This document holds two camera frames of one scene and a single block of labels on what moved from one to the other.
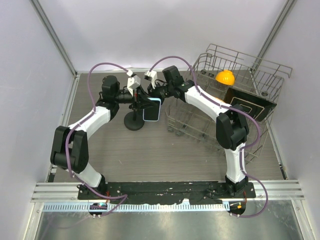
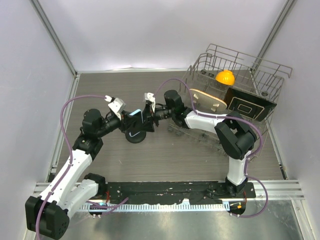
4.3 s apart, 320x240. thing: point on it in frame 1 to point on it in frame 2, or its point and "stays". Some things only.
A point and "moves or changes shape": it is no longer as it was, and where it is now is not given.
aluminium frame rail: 68,191 stays
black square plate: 256,105 stays
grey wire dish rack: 236,78 stays
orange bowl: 225,76 stays
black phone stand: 134,120 moves or changes shape
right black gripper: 152,92 to 150,117
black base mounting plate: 148,192 stays
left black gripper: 140,99 to 127,120
